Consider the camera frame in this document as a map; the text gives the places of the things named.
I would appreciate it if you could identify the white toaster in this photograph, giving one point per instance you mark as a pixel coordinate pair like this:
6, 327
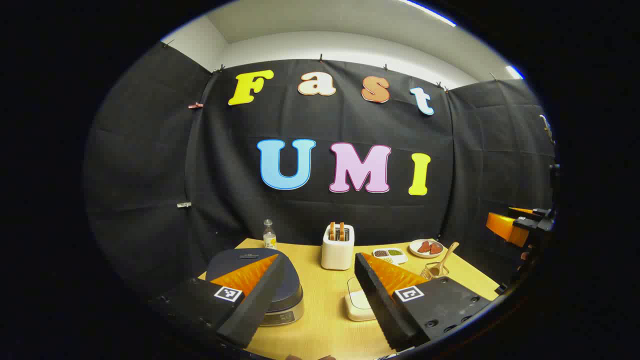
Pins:
337, 255

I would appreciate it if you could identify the grey silver rice cooker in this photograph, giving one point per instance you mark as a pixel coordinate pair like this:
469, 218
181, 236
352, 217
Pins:
240, 262

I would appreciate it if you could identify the white box of rice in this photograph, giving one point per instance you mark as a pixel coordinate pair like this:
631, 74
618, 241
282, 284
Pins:
357, 302

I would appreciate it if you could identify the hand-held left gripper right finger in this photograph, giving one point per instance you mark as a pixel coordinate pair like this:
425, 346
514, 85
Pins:
380, 305

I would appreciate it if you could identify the black backdrop cloth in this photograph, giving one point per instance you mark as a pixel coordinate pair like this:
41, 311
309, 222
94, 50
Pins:
225, 165

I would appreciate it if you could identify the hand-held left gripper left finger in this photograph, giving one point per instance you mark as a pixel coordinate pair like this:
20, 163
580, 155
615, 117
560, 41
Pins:
252, 310

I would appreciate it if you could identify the wooden spoon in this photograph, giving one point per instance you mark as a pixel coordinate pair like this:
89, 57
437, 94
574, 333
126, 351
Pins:
445, 257

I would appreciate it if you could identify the white round plate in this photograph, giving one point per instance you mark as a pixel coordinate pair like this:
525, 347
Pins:
415, 246

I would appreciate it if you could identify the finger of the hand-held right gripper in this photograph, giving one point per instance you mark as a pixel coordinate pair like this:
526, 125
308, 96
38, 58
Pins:
507, 227
522, 211

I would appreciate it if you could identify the toasted bread slice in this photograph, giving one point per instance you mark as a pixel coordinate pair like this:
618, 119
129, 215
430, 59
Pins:
332, 231
342, 231

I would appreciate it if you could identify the red meat piece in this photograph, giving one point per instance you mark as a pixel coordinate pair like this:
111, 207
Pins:
436, 248
424, 247

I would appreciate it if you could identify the small clear glass bottle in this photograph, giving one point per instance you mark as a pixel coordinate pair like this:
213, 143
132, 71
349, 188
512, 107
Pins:
269, 240

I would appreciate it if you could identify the white divided dish of beans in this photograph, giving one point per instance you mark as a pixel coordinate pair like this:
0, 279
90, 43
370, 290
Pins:
390, 256

